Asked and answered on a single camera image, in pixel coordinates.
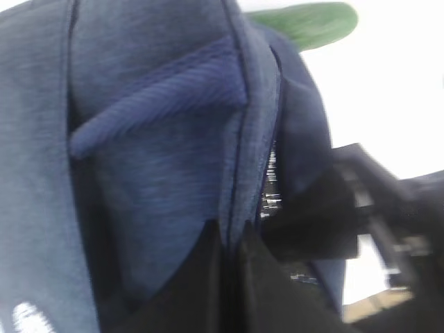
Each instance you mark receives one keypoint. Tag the dark blue insulated lunch bag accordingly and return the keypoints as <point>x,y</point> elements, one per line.
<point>125,127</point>

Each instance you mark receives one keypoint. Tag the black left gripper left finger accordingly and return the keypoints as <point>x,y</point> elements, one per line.
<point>191,300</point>

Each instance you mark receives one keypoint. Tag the green cucumber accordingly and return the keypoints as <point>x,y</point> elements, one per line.
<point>310,25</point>

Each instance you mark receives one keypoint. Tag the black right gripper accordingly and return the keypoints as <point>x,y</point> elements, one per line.
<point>405,220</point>

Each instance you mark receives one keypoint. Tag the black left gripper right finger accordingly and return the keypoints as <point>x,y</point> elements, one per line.
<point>270,300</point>

